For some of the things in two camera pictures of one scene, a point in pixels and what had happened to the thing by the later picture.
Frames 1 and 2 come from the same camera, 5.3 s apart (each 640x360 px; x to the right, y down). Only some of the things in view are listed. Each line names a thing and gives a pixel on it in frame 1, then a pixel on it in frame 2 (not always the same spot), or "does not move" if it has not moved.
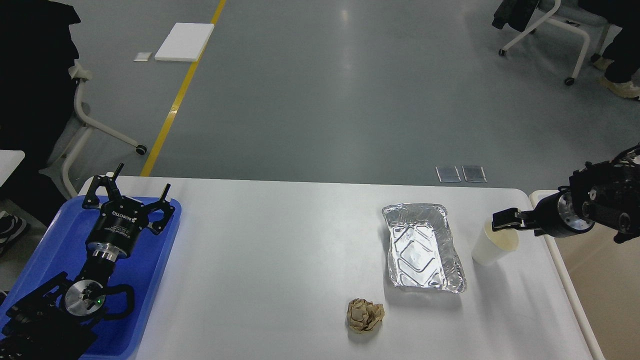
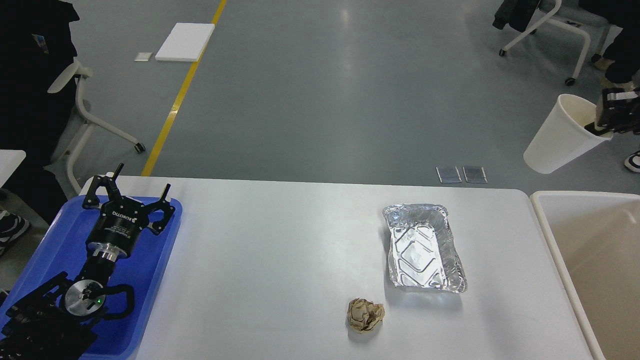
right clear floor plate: [474, 173] does not move
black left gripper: [121, 221] does not move
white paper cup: [492, 246] -> [563, 134]
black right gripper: [554, 216] -> [621, 109]
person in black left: [39, 54] does not move
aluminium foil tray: [422, 252] does not move
